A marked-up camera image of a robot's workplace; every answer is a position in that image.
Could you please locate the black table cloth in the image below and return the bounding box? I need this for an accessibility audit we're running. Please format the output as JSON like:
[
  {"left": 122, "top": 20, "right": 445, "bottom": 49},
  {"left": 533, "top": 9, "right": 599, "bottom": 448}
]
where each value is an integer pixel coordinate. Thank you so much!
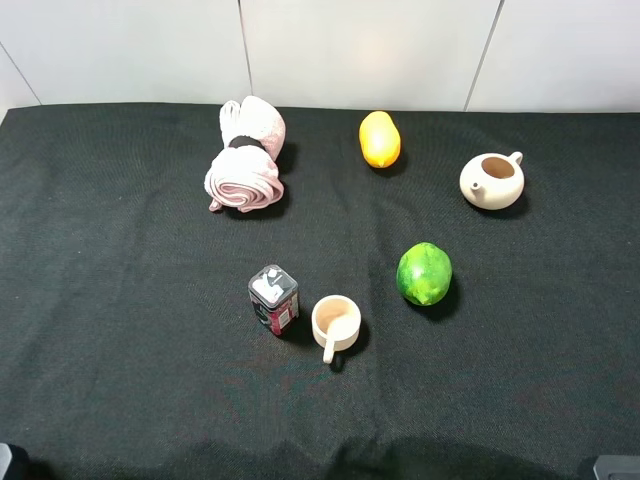
[{"left": 1, "top": 104, "right": 639, "bottom": 479}]

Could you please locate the orange yellow mango fruit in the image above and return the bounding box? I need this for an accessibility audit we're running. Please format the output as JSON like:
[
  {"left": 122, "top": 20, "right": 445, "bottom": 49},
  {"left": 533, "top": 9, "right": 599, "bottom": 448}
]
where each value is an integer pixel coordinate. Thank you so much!
[{"left": 359, "top": 110, "right": 401, "bottom": 169}]

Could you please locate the beige wooden cup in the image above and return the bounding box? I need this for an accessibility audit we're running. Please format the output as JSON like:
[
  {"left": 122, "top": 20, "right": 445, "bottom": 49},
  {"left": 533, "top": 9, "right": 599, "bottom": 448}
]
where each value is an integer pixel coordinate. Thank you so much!
[{"left": 311, "top": 295, "right": 362, "bottom": 365}]

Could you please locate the grey device bottom right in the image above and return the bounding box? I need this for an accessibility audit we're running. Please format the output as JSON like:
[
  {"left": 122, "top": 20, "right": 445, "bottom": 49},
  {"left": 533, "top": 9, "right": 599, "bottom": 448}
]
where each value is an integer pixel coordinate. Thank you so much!
[{"left": 593, "top": 455, "right": 640, "bottom": 480}]

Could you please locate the small red black tin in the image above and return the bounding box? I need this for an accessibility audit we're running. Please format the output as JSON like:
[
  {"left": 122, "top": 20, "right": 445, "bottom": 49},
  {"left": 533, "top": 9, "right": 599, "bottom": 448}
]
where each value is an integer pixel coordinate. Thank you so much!
[{"left": 248, "top": 264, "right": 299, "bottom": 336}]

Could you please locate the beige ceramic teapot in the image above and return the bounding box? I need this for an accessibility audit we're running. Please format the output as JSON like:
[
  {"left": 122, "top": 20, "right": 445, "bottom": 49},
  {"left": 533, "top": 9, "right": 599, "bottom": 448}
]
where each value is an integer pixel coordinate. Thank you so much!
[{"left": 459, "top": 151, "right": 525, "bottom": 210}]

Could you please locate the green round fruit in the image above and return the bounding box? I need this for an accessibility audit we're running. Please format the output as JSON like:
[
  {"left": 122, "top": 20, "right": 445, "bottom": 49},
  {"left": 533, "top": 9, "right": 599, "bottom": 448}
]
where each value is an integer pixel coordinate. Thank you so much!
[{"left": 396, "top": 242, "right": 453, "bottom": 306}]

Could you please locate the rolled pink towel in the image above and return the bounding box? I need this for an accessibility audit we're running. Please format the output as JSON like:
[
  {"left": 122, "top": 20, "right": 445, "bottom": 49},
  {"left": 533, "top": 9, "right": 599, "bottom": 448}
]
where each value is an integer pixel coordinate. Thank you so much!
[{"left": 204, "top": 95, "right": 286, "bottom": 213}]

